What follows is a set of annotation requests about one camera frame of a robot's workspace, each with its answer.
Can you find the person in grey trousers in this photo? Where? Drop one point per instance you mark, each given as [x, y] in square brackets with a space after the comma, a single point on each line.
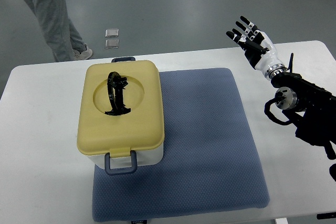
[58, 30]

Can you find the black table bracket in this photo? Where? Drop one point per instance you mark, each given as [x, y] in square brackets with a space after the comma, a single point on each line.
[330, 215]

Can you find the blue padded mat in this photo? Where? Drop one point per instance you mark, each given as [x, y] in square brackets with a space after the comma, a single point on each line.
[210, 161]

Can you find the white storage box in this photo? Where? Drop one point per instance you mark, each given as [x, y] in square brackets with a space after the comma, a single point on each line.
[144, 158]

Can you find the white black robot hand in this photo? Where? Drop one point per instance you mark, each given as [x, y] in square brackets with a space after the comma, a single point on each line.
[258, 49]

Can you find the upper silver floor plate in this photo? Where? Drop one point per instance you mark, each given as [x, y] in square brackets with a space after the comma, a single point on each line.
[112, 32]

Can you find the yellow box lid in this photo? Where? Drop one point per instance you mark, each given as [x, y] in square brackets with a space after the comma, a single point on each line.
[141, 129]

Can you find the blue latch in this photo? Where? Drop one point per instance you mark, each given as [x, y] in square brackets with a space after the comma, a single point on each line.
[121, 170]
[123, 59]

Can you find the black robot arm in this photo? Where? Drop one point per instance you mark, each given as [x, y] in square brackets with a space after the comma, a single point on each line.
[310, 108]

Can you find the black lid handle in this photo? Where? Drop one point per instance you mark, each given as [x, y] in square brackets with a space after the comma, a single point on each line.
[115, 86]

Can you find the blue front latch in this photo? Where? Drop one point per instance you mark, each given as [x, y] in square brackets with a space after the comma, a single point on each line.
[121, 170]

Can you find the blue rear latch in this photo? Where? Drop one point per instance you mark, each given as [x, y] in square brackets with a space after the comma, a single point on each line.
[123, 59]

